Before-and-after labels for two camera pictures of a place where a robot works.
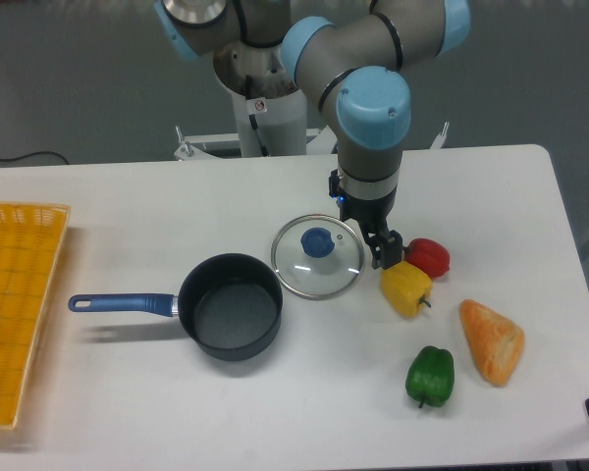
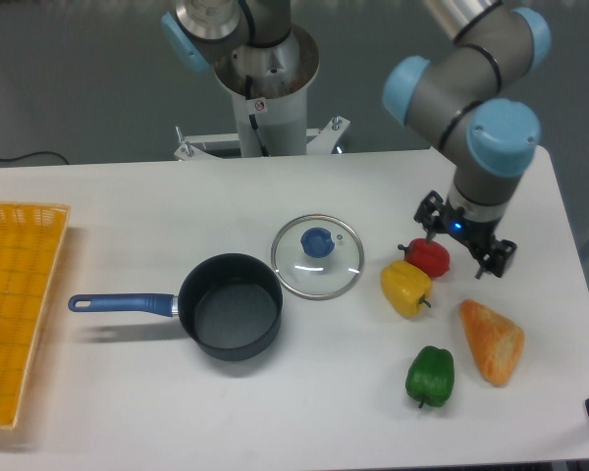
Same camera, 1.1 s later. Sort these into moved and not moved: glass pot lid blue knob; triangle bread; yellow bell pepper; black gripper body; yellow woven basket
Moved: black gripper body
Not moved: triangle bread; yellow woven basket; glass pot lid blue knob; yellow bell pepper
